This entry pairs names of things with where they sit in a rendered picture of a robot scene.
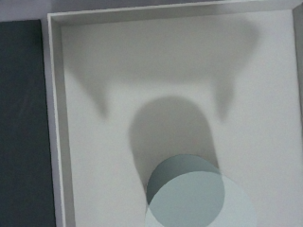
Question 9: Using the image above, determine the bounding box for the white shallow tray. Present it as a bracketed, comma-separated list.
[48, 0, 303, 227]

